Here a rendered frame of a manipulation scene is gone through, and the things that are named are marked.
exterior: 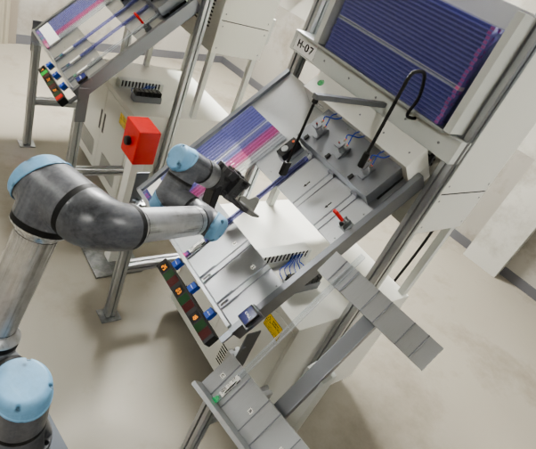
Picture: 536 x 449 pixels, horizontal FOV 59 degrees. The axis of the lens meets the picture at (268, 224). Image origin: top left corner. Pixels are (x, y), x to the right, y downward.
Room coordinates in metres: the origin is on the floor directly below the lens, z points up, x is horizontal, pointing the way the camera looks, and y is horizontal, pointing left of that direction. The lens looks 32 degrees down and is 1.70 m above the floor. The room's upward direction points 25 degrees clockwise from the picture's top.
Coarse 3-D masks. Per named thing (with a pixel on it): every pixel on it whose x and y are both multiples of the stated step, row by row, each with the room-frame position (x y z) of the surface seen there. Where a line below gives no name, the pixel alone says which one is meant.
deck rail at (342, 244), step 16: (416, 176) 1.33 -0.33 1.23; (400, 192) 1.29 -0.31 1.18; (416, 192) 1.35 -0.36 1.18; (384, 208) 1.26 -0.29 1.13; (368, 224) 1.24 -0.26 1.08; (336, 240) 1.19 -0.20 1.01; (352, 240) 1.21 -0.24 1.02; (320, 256) 1.15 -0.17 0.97; (304, 272) 1.11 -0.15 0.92; (288, 288) 1.08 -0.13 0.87; (272, 304) 1.06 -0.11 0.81; (240, 336) 1.01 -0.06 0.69
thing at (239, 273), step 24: (192, 240) 1.24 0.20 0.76; (240, 240) 1.23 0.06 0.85; (192, 264) 1.17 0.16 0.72; (216, 264) 1.17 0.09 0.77; (240, 264) 1.16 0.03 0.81; (264, 264) 1.15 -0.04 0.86; (216, 288) 1.10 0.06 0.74; (240, 288) 1.09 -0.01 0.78; (264, 288) 1.09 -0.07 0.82; (240, 312) 1.03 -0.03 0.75
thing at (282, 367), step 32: (256, 224) 1.71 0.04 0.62; (288, 224) 1.82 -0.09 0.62; (352, 256) 1.80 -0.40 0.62; (320, 288) 1.48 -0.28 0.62; (384, 288) 1.67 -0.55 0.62; (288, 320) 1.25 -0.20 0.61; (320, 320) 1.31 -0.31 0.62; (224, 352) 1.37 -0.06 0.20; (256, 352) 1.28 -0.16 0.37; (288, 352) 1.22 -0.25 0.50; (288, 384) 1.32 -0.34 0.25
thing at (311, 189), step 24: (264, 96) 1.71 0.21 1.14; (288, 96) 1.69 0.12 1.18; (288, 120) 1.60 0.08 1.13; (312, 120) 1.58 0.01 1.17; (264, 168) 1.44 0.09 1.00; (312, 168) 1.42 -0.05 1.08; (288, 192) 1.35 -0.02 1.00; (312, 192) 1.34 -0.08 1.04; (336, 192) 1.33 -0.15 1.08; (312, 216) 1.27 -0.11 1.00; (336, 216) 1.26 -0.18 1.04; (360, 216) 1.25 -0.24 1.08
